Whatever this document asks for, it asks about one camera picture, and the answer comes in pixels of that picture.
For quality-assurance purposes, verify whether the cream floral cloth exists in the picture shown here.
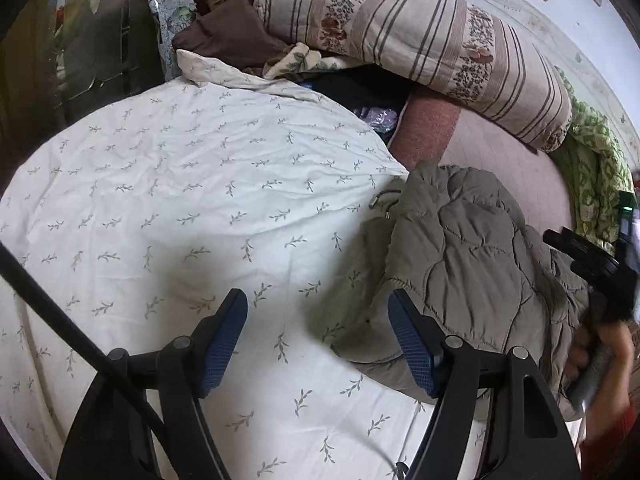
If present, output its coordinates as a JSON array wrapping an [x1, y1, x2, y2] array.
[[264, 41, 353, 80]]

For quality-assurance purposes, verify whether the olive hooded quilted jacket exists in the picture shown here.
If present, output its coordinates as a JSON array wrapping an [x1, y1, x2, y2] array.
[[331, 160, 593, 413]]

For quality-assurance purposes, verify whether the striped floral pillow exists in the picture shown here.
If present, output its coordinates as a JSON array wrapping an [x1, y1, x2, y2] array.
[[252, 0, 574, 154]]

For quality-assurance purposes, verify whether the brown cloth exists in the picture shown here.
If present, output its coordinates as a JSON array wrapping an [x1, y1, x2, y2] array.
[[171, 0, 303, 77]]

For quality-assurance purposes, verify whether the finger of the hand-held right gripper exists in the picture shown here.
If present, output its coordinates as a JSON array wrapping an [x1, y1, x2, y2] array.
[[542, 227, 623, 283]]

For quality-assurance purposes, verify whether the glass door cabinet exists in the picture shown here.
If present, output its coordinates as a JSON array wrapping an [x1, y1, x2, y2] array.
[[0, 0, 168, 128]]

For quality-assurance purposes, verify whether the pink bolster cushion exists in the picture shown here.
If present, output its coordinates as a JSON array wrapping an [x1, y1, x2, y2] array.
[[389, 92, 578, 233]]

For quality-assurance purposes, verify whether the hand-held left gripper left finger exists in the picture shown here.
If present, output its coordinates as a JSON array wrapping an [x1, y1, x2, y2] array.
[[57, 288, 248, 480]]

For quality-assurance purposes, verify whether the person's right hand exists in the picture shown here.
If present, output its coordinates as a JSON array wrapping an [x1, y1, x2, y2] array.
[[564, 317, 637, 403]]

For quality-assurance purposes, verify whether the shiny plastic packet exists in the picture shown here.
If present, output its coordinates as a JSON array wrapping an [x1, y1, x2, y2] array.
[[352, 105, 399, 134]]

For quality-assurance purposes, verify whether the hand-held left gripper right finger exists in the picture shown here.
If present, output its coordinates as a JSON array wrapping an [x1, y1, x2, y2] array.
[[388, 288, 583, 480]]

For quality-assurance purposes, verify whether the green patterned blanket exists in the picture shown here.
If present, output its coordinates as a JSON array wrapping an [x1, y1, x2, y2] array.
[[550, 67, 637, 253]]

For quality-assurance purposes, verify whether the person's right forearm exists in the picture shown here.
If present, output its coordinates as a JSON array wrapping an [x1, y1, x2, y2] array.
[[580, 340, 640, 480]]

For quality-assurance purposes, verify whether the floral foil sheet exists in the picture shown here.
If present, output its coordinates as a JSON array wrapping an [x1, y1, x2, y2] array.
[[146, 0, 203, 63]]

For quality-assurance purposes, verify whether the black cable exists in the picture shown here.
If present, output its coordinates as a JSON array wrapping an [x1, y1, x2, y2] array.
[[0, 242, 168, 433]]

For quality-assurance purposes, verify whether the black cloth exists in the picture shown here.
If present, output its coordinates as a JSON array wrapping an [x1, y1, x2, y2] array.
[[300, 64, 418, 128]]

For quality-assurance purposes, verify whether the white leaf print bed sheet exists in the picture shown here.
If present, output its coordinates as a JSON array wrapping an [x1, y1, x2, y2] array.
[[0, 50, 501, 480]]

